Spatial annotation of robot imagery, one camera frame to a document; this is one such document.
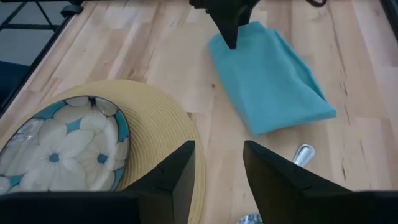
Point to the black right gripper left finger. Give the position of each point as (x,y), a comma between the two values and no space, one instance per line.
(93,208)

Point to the teal cloth napkin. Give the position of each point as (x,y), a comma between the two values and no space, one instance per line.
(267,84)

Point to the round woven straw placemat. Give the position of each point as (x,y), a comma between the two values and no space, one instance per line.
(155,118)

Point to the silver metal spoon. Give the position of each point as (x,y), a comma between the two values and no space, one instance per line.
(304,154)

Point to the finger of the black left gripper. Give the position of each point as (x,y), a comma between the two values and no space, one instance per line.
(243,15)
(227,25)

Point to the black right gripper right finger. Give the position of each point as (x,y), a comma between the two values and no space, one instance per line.
(311,205)

